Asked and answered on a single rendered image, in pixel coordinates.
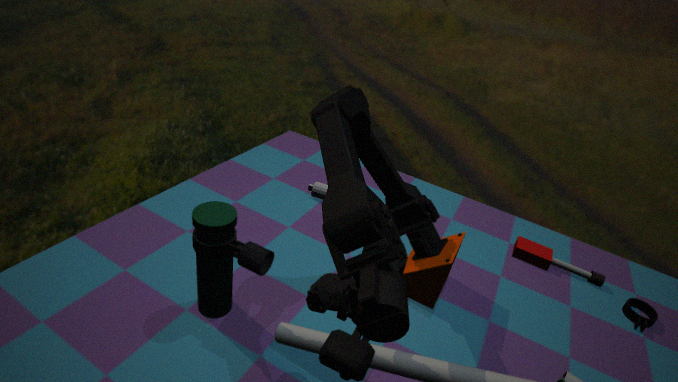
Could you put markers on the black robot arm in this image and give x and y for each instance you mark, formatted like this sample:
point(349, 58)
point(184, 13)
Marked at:
point(355, 217)

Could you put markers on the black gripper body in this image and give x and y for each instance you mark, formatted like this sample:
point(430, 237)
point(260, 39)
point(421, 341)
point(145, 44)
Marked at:
point(345, 353)

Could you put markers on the grey metal pipe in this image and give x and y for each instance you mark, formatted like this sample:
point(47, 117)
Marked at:
point(395, 361)

